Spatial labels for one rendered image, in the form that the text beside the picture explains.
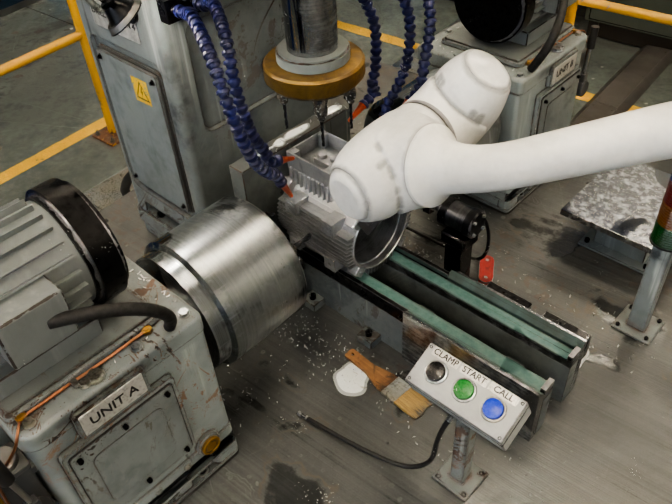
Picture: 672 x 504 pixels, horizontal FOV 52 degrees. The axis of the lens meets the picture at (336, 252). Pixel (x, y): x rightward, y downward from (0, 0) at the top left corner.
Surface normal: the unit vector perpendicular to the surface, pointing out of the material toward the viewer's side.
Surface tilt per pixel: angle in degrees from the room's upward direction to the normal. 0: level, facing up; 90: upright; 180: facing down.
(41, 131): 0
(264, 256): 47
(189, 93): 90
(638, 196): 0
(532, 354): 90
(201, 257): 17
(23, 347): 90
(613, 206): 0
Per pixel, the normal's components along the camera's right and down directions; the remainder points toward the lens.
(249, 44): 0.73, 0.43
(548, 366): -0.68, 0.52
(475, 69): 0.18, -0.46
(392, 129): -0.23, -0.73
